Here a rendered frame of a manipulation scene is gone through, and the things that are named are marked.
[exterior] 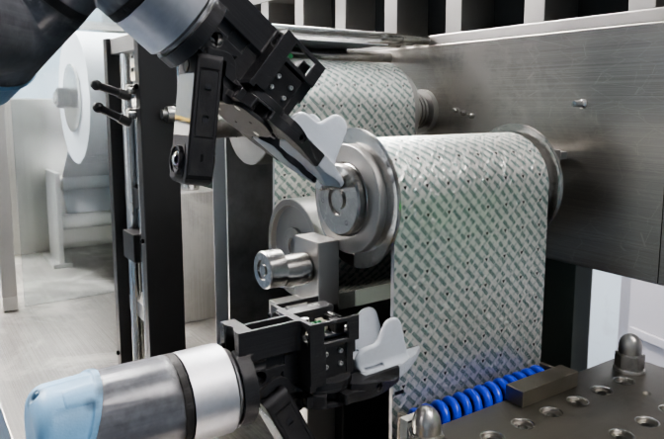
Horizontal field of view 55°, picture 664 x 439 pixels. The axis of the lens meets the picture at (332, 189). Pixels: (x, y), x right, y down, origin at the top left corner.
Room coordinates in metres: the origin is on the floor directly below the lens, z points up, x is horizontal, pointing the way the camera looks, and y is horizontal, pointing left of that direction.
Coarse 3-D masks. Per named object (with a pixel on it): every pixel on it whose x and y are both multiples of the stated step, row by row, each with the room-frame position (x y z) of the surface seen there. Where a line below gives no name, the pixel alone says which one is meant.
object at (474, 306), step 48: (480, 240) 0.69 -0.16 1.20; (528, 240) 0.73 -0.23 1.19; (432, 288) 0.65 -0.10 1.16; (480, 288) 0.69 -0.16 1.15; (528, 288) 0.73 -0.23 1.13; (432, 336) 0.65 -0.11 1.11; (480, 336) 0.69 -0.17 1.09; (528, 336) 0.73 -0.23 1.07; (432, 384) 0.65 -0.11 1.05; (480, 384) 0.69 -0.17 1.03
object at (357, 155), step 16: (352, 144) 0.66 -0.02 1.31; (336, 160) 0.67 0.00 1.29; (352, 160) 0.65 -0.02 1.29; (368, 160) 0.63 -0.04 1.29; (368, 176) 0.63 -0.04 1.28; (368, 192) 0.63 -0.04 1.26; (384, 192) 0.62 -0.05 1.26; (368, 208) 0.63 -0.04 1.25; (384, 208) 0.62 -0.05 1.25; (368, 224) 0.63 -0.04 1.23; (352, 240) 0.65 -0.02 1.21; (368, 240) 0.63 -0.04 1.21
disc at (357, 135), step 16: (352, 128) 0.67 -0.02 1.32; (368, 144) 0.64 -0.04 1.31; (384, 160) 0.62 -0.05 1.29; (384, 176) 0.62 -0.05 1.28; (400, 208) 0.61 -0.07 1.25; (320, 224) 0.72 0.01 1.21; (384, 224) 0.62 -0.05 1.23; (384, 240) 0.62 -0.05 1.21; (352, 256) 0.67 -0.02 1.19; (368, 256) 0.64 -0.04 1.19; (384, 256) 0.62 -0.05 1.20
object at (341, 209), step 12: (336, 168) 0.66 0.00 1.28; (348, 168) 0.64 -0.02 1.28; (348, 180) 0.64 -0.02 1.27; (360, 180) 0.63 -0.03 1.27; (324, 192) 0.67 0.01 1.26; (336, 192) 0.66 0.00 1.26; (348, 192) 0.64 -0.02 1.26; (360, 192) 0.63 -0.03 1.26; (324, 204) 0.67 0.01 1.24; (336, 204) 0.66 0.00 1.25; (348, 204) 0.64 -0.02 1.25; (360, 204) 0.63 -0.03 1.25; (324, 216) 0.67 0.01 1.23; (336, 216) 0.66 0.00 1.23; (348, 216) 0.64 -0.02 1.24; (360, 216) 0.63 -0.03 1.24; (336, 228) 0.66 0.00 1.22; (348, 228) 0.64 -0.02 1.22; (360, 228) 0.64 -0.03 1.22
